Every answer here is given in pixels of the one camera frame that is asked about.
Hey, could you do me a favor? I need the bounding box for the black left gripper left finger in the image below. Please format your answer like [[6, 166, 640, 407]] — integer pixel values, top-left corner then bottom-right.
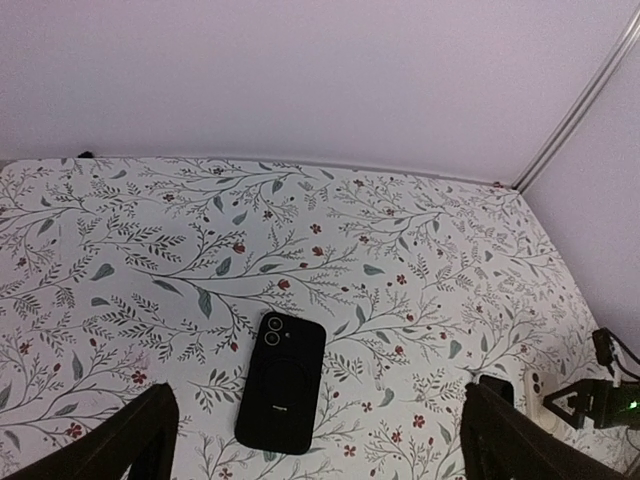
[[9, 383, 179, 480]]

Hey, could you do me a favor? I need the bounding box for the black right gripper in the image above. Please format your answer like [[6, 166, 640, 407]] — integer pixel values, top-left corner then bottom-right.
[[543, 379, 639, 429]]

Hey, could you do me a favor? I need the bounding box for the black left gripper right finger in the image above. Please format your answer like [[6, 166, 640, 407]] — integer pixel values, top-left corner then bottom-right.
[[460, 383, 624, 479]]

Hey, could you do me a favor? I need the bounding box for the white cased phone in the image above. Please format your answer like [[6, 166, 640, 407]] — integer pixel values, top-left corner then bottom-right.
[[524, 369, 568, 441]]

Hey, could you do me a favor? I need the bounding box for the black cased phone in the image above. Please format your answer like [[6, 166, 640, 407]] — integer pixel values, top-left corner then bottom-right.
[[234, 311, 327, 455]]

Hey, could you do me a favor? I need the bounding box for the floral table mat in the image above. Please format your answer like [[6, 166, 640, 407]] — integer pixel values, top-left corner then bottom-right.
[[1, 158, 606, 479]]

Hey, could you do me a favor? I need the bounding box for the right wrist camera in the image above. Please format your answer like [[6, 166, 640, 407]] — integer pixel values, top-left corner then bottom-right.
[[592, 328, 624, 368]]

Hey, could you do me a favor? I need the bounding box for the aluminium right corner post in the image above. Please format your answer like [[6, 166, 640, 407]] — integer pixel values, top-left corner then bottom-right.
[[511, 5, 639, 195]]

